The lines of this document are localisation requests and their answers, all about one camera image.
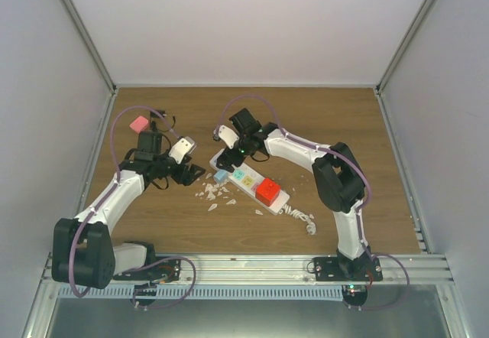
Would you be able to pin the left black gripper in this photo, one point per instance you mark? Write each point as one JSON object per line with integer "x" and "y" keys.
{"x": 188, "y": 178}

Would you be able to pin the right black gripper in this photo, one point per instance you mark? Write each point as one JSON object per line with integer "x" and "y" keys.
{"x": 223, "y": 159}

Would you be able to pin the light blue plug adapter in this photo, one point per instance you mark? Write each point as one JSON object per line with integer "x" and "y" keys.
{"x": 220, "y": 176}

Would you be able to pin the white power strip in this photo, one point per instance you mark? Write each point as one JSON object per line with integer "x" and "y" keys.
{"x": 247, "y": 180}

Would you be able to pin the red cube socket adapter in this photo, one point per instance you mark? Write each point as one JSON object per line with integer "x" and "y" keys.
{"x": 267, "y": 191}

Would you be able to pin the black power adapter with cable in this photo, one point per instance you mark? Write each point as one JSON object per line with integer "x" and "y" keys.
{"x": 161, "y": 116}

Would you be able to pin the pink plug adapter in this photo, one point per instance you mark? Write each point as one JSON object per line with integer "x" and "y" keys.
{"x": 140, "y": 124}

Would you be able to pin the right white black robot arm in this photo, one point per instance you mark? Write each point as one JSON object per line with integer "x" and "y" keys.
{"x": 341, "y": 184}

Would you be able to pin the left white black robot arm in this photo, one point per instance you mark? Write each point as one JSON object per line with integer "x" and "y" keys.
{"x": 83, "y": 253}

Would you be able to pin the white paper scraps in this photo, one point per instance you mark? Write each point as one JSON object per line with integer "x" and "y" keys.
{"x": 214, "y": 191}

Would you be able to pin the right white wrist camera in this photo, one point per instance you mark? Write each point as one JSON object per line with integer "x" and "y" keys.
{"x": 227, "y": 135}

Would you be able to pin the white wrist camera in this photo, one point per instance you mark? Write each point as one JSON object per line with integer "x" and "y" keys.
{"x": 183, "y": 147}
{"x": 227, "y": 135}

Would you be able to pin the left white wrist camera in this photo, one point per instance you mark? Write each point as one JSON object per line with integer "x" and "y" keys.
{"x": 183, "y": 147}

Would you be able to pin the aluminium front rail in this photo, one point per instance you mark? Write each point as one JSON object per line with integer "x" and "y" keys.
{"x": 277, "y": 269}

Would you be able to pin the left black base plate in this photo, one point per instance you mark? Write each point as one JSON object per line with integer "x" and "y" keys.
{"x": 164, "y": 269}

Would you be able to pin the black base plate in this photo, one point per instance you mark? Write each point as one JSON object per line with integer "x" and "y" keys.
{"x": 340, "y": 268}
{"x": 164, "y": 269}

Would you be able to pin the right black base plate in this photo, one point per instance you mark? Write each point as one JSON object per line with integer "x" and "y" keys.
{"x": 340, "y": 268}

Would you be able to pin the grey slotted cable duct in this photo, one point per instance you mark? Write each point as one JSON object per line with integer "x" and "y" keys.
{"x": 219, "y": 292}

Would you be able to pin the left aluminium frame post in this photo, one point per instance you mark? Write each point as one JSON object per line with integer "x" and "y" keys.
{"x": 89, "y": 44}

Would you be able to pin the aluminium frame post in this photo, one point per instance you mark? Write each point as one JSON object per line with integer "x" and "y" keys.
{"x": 411, "y": 32}
{"x": 89, "y": 44}

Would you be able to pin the right aluminium frame post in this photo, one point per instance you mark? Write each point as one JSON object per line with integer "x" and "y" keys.
{"x": 411, "y": 32}

